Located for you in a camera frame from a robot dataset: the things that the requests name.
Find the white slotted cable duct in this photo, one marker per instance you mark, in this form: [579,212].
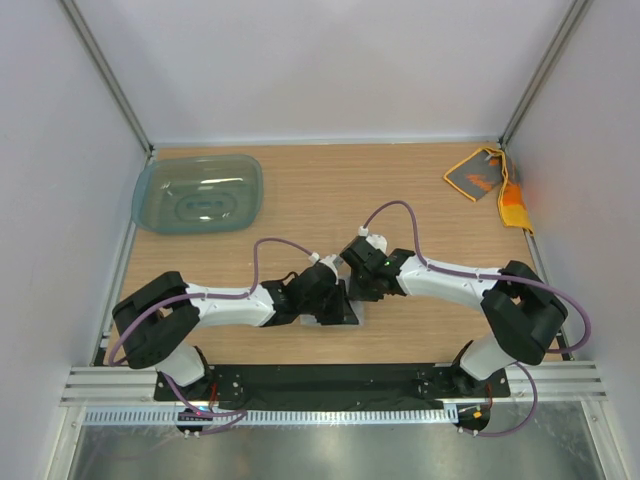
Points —
[176,416]

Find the grey panda towel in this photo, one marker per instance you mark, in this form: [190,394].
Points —
[334,309]

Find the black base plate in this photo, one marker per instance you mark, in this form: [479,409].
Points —
[233,384]

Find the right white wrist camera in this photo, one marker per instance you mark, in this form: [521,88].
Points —
[375,240]

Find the teal plastic container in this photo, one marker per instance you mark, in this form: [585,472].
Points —
[198,195]

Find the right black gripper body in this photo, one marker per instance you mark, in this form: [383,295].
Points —
[361,289]

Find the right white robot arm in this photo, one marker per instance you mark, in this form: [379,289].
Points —
[523,316]

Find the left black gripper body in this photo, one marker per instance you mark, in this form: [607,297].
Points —
[329,308]

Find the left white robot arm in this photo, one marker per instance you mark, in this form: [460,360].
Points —
[154,322]

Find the grey orange towel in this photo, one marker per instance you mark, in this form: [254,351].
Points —
[488,169]

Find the aluminium rail frame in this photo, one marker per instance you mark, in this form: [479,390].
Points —
[564,381]

